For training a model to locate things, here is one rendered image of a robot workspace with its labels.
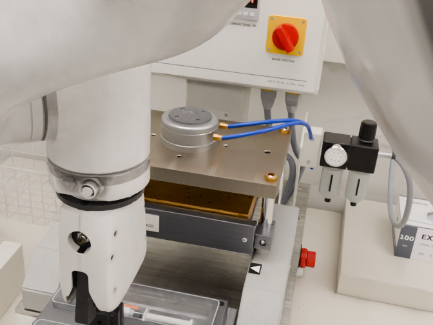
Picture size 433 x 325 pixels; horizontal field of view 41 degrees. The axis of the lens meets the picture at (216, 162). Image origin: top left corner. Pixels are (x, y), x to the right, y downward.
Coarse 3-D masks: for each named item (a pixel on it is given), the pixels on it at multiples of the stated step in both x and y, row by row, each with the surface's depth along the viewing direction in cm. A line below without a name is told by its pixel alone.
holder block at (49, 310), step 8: (160, 288) 69; (200, 296) 68; (48, 304) 66; (224, 304) 67; (48, 312) 64; (56, 312) 65; (64, 312) 65; (72, 312) 65; (224, 312) 66; (56, 320) 63; (64, 320) 63; (72, 320) 64; (216, 320) 65; (224, 320) 67
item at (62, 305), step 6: (60, 288) 67; (54, 306) 65; (60, 306) 65; (66, 306) 65; (72, 306) 64; (216, 312) 65; (126, 318) 63; (132, 318) 63; (138, 324) 63; (144, 324) 63; (150, 324) 63; (156, 324) 63; (162, 324) 63; (168, 324) 63
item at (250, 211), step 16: (144, 192) 77; (160, 192) 77; (176, 192) 77; (192, 192) 77; (208, 192) 78; (224, 192) 78; (192, 208) 75; (208, 208) 74; (224, 208) 74; (240, 208) 74
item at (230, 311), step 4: (228, 308) 70; (232, 308) 71; (228, 312) 70; (232, 312) 70; (236, 312) 70; (228, 316) 69; (232, 316) 69; (236, 316) 71; (228, 320) 69; (232, 320) 69; (228, 324) 68; (232, 324) 68
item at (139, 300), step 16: (128, 288) 68; (144, 288) 68; (128, 304) 65; (144, 304) 65; (160, 304) 65; (176, 304) 66; (192, 304) 66; (208, 304) 66; (160, 320) 63; (176, 320) 63; (192, 320) 63; (208, 320) 64
